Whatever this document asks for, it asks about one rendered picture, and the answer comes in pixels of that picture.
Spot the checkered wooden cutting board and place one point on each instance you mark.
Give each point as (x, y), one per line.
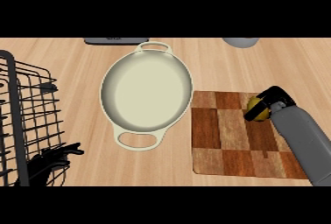
(235, 134)

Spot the grey round container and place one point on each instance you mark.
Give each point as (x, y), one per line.
(241, 41)

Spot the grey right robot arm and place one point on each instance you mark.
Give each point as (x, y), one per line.
(301, 140)

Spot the yellow lemon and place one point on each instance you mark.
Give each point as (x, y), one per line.
(256, 110)

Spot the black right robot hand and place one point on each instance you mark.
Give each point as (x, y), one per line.
(275, 96)

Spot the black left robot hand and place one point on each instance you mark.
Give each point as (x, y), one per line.
(47, 163)

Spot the cream oval pot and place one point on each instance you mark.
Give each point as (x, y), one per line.
(146, 93)

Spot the dark grey flat appliance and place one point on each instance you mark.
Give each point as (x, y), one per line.
(115, 40)

